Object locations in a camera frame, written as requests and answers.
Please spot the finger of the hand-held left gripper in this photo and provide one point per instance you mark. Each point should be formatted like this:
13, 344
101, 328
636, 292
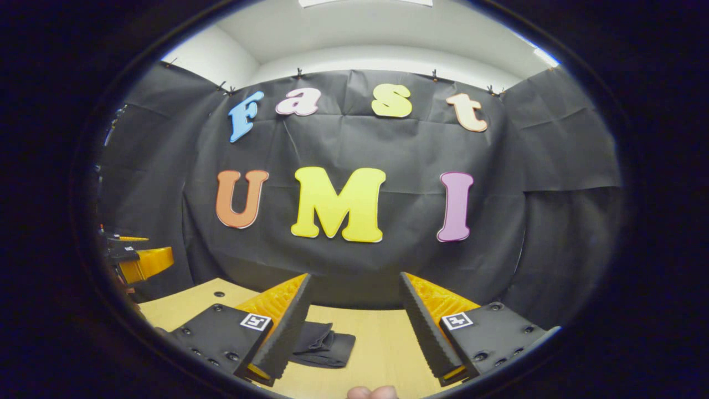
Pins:
122, 250
147, 265

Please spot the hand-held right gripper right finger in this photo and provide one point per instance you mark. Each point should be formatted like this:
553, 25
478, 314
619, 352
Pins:
424, 332

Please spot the ceiling light panel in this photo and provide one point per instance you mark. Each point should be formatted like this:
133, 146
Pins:
365, 2

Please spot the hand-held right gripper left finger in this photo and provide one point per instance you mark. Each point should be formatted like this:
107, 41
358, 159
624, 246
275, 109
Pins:
288, 332

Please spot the black backdrop cloth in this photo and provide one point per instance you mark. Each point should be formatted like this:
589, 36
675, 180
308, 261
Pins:
388, 149

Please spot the dark jeans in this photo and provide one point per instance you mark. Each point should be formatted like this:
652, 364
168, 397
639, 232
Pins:
327, 346

